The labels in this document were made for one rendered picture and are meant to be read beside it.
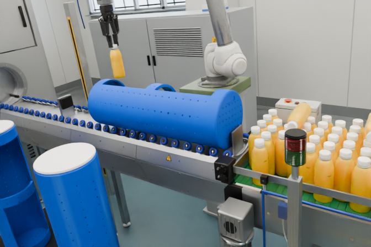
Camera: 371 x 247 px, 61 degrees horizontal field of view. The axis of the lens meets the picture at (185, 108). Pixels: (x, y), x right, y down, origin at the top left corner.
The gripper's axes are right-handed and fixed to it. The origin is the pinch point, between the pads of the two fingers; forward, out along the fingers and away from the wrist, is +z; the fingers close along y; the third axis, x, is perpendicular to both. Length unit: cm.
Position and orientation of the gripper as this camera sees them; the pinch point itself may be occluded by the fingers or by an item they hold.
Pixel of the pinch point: (112, 41)
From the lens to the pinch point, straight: 193.1
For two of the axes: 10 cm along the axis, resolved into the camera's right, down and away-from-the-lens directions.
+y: -5.6, 3.5, -7.5
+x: 8.2, 1.1, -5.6
